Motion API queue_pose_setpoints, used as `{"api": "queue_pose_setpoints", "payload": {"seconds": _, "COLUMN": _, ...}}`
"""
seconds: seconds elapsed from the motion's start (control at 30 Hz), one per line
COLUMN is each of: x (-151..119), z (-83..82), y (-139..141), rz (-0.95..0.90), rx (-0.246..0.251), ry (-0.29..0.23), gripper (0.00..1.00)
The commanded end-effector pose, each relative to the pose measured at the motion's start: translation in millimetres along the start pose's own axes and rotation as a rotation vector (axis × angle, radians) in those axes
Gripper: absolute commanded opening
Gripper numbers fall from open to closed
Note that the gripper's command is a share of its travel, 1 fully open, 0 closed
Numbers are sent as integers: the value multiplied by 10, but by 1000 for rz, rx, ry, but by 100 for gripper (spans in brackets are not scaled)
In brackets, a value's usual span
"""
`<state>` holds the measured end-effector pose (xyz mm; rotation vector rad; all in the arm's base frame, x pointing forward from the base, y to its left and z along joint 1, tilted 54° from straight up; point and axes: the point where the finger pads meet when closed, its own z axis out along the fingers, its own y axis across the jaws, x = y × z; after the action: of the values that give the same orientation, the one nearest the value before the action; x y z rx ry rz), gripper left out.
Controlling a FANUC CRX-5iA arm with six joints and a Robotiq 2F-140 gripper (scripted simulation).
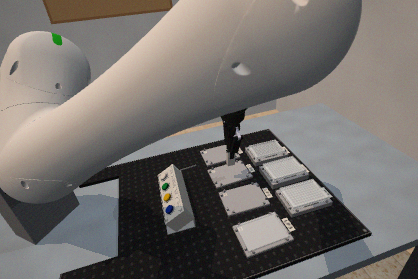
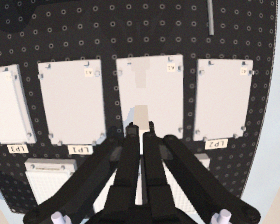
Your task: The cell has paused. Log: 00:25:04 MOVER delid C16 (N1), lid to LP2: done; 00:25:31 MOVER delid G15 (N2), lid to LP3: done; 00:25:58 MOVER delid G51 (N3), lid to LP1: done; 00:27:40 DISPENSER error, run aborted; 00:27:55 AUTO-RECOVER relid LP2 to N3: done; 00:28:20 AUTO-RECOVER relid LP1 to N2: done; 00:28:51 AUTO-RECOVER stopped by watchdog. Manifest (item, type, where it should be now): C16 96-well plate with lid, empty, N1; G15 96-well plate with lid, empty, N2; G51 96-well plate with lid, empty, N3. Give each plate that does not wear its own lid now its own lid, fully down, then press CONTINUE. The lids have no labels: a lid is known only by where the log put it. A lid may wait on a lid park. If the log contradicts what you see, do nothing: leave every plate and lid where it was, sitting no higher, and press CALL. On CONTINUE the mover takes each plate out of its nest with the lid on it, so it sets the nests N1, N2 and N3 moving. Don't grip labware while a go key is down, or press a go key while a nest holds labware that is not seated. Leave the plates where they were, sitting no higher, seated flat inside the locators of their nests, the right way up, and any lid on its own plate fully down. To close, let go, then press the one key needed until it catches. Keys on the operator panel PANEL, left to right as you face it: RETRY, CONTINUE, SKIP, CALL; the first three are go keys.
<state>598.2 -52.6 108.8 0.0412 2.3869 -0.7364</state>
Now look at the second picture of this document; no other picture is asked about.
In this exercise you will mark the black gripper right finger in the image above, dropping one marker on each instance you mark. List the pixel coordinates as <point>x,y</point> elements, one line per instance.
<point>211,200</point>

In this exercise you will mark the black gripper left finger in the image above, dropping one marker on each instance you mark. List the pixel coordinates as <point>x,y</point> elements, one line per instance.
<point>71,203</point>

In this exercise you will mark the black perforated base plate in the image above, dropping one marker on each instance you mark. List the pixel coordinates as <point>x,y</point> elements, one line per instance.
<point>40,31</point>

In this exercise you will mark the white button panel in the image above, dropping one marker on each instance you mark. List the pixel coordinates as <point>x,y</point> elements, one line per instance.
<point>210,17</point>

